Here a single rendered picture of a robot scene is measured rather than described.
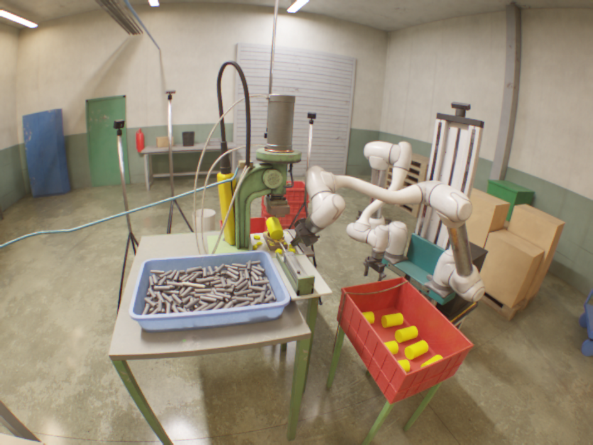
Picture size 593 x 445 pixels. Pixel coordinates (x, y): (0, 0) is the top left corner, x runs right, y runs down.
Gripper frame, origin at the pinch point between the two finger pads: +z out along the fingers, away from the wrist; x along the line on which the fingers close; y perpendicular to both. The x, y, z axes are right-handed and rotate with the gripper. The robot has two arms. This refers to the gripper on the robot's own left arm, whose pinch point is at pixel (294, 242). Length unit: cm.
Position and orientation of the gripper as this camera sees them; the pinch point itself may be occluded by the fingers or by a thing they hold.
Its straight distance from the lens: 144.9
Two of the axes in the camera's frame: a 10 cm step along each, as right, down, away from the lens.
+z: -4.9, 5.0, 7.1
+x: -4.9, -8.4, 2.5
